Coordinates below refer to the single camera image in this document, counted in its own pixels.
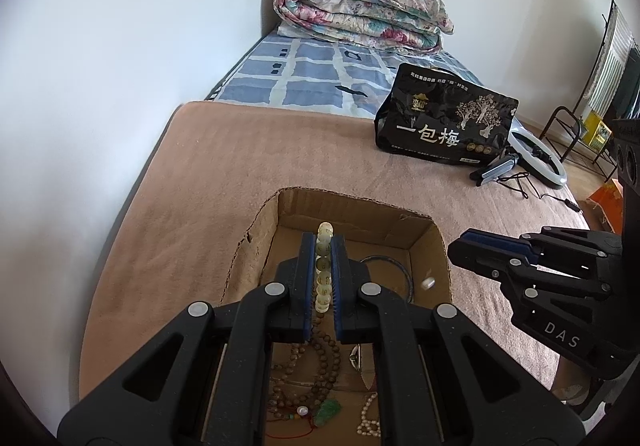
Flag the folded floral quilt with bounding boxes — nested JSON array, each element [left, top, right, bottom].
[[273, 0, 454, 54]]

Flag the cream bead bracelet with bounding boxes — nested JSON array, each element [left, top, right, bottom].
[[313, 220, 335, 316]]

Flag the red strap wristwatch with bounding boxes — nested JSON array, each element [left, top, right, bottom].
[[349, 343, 376, 391]]

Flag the blue checked bed sheet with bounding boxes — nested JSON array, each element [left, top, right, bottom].
[[207, 31, 478, 119]]

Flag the brown wooden bead necklace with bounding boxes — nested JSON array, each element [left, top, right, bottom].
[[267, 312, 343, 422]]

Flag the green jade pendant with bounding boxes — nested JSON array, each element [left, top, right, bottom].
[[312, 400, 342, 428]]

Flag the white pearl necklace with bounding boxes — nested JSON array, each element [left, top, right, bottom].
[[356, 390, 381, 439]]

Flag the orange cardboard box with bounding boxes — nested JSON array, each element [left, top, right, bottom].
[[586, 178, 624, 236]]

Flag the white pearl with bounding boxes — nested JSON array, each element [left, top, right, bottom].
[[296, 406, 309, 417]]

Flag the white ring light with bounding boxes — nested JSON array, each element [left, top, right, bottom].
[[508, 127, 567, 189]]

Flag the black snack bag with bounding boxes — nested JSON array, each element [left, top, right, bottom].
[[374, 63, 518, 166]]

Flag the black ring light stand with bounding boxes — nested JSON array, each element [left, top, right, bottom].
[[469, 153, 518, 187]]

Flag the black ring light cable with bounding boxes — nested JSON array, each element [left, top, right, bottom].
[[497, 171, 583, 214]]

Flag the blue bangle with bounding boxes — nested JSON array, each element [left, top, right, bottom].
[[360, 254, 416, 303]]

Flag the black metal rack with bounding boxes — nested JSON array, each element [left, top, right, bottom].
[[540, 0, 617, 180]]

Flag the hanging clothes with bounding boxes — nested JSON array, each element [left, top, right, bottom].
[[582, 2, 636, 117]]

